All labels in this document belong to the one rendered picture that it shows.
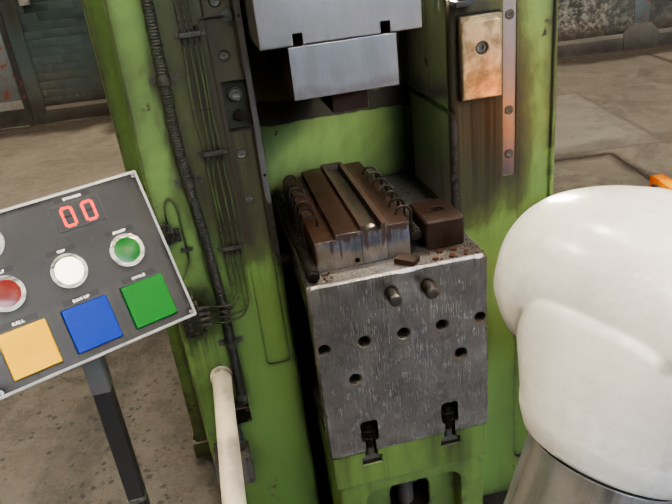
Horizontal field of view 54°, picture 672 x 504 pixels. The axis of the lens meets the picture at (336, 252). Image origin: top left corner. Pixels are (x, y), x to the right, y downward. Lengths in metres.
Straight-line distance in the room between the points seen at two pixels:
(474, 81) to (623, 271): 1.09
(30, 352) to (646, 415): 0.93
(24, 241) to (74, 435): 1.57
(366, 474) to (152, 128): 0.91
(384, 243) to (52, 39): 6.41
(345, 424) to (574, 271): 1.14
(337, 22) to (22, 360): 0.76
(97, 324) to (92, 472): 1.36
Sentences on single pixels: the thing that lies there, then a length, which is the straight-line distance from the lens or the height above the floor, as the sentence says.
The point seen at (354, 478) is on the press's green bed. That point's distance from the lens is 1.64.
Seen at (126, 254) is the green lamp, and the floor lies 1.08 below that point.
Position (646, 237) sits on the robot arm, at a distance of 0.42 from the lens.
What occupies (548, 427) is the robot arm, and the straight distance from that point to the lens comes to 0.45.
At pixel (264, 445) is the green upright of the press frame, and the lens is 1.78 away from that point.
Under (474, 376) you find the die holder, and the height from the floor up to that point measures 0.61.
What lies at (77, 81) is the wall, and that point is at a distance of 7.57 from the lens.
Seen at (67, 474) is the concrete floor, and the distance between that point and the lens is 2.52.
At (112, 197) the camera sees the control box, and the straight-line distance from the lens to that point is 1.22.
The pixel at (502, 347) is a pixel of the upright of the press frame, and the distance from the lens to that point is 1.80.
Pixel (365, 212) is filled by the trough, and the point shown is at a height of 0.99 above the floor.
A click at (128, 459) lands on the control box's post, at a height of 0.63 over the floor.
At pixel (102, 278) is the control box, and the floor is 1.06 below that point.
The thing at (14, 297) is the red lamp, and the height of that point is 1.08.
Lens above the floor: 1.55
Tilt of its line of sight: 26 degrees down
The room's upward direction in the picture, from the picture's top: 7 degrees counter-clockwise
